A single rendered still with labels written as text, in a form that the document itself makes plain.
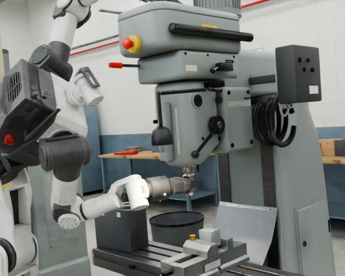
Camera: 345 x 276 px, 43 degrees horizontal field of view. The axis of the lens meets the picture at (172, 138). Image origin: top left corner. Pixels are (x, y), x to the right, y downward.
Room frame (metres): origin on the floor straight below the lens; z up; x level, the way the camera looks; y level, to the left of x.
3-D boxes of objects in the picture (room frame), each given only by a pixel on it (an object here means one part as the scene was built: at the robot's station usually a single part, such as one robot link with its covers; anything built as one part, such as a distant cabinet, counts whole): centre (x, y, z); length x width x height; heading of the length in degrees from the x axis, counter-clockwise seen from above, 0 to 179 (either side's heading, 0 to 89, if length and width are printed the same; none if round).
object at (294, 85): (1.65, -0.50, 1.62); 0.20 x 0.09 x 0.21; 135
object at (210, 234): (1.62, -0.11, 1.03); 0.06 x 0.05 x 0.06; 43
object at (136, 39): (1.52, 0.11, 1.76); 0.06 x 0.02 x 0.06; 45
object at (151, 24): (1.69, -0.06, 1.81); 0.47 x 0.26 x 0.16; 135
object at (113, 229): (1.98, 0.27, 1.02); 0.22 x 0.12 x 0.20; 54
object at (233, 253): (1.60, -0.09, 0.97); 0.35 x 0.15 x 0.11; 133
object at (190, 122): (1.68, -0.06, 1.47); 0.21 x 0.19 x 0.32; 45
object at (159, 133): (1.45, 0.04, 1.44); 0.07 x 0.07 x 0.06
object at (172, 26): (1.60, -0.18, 1.79); 0.45 x 0.04 x 0.04; 135
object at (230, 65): (1.63, -0.20, 1.66); 0.12 x 0.04 x 0.04; 135
